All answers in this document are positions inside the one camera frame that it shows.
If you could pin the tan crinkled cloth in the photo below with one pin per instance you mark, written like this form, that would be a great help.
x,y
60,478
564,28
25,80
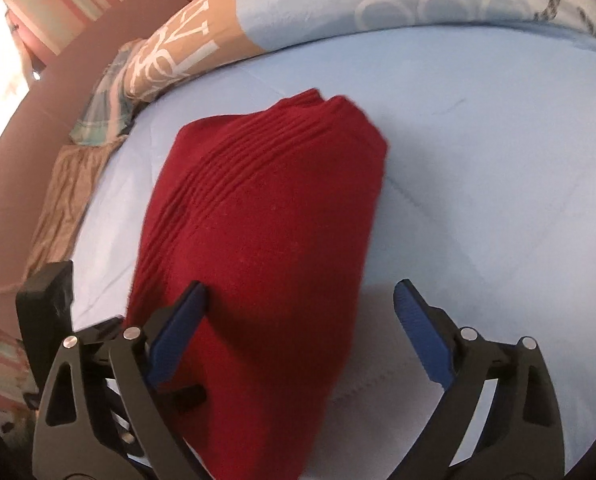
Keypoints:
x,y
63,200

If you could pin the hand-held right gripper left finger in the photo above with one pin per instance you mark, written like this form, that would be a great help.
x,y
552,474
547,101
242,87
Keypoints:
x,y
178,332

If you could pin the red knit sweater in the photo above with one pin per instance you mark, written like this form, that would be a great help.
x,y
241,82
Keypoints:
x,y
268,210

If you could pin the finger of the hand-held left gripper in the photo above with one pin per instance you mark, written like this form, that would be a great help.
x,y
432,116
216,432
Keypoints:
x,y
190,395
45,305

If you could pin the light blue bed sheet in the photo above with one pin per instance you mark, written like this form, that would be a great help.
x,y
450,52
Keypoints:
x,y
477,160

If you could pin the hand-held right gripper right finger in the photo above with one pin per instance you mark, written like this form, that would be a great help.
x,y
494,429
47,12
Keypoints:
x,y
422,335

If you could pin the teal plaid cloth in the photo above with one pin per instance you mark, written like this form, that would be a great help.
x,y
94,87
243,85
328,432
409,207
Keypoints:
x,y
103,110

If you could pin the pink-brown headboard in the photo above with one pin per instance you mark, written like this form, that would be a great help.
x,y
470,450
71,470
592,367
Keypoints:
x,y
28,135

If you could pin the patterned blue and tan duvet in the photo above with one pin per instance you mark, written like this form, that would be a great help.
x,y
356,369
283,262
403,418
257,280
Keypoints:
x,y
303,10

